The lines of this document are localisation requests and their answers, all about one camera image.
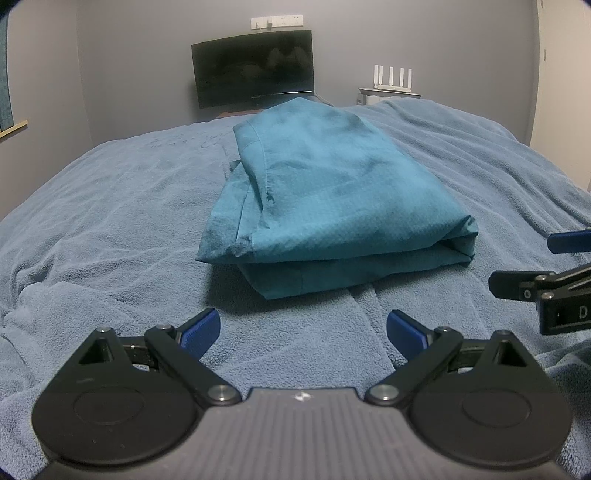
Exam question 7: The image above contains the light blue terry bedspread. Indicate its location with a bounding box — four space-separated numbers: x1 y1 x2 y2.
1 100 590 479

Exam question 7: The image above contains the wooden window sill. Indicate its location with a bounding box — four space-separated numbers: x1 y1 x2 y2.
0 120 28 139

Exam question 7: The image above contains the blue window curtain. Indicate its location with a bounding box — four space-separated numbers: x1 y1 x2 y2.
0 16 14 131

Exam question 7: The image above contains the white door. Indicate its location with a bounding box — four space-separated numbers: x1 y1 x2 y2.
530 0 590 190

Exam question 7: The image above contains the black television screen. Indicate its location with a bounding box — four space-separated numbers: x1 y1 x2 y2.
191 30 315 109

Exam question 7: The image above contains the teal blue garment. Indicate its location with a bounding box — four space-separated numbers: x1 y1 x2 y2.
197 99 478 299

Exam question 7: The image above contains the white wifi router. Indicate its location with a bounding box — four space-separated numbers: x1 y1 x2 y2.
373 64 414 93

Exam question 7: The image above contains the wooden tv stand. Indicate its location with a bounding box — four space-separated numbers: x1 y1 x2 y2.
215 108 268 119

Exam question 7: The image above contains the white wall socket strip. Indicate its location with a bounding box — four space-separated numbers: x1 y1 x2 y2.
250 14 304 30

